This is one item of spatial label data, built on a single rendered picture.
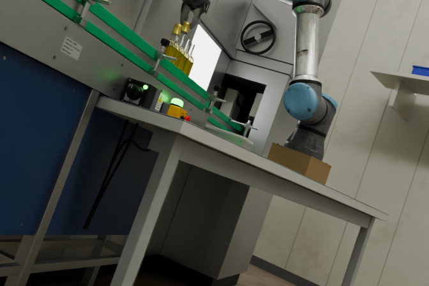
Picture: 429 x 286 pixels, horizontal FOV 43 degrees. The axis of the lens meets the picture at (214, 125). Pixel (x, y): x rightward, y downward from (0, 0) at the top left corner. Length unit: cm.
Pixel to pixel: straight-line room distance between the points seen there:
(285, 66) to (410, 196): 184
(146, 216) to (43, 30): 51
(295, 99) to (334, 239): 297
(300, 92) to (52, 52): 89
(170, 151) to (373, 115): 359
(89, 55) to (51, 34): 17
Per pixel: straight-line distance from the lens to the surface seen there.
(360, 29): 521
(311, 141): 199
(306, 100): 187
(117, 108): 151
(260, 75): 322
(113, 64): 157
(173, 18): 243
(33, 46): 129
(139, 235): 141
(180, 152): 142
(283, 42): 325
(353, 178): 477
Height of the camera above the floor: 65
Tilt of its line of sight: 5 degrees up
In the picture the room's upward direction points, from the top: 20 degrees clockwise
